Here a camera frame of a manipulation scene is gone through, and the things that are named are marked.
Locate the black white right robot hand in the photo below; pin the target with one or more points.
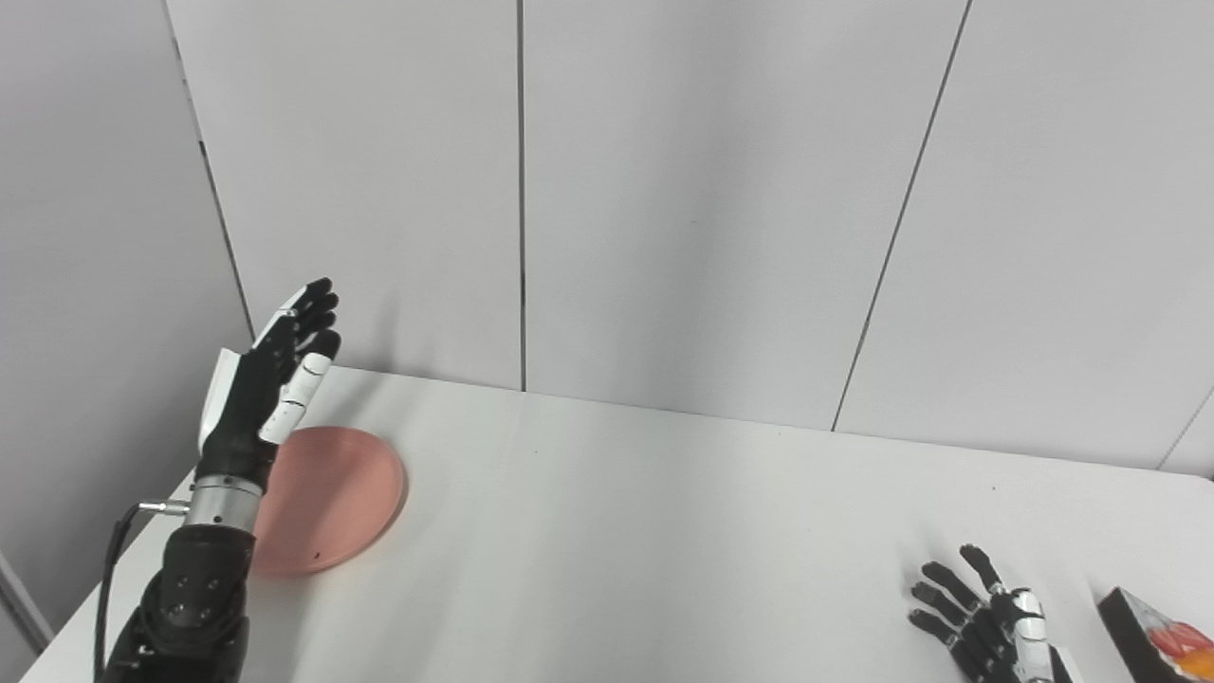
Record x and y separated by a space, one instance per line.
996 631

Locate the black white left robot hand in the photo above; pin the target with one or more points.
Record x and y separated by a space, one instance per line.
242 408

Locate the pink round plate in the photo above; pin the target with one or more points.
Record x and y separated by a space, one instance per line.
332 503

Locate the chocolate cake slice with fruit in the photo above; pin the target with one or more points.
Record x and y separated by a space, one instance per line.
1162 640

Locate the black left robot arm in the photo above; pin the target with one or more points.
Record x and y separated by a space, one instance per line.
194 588

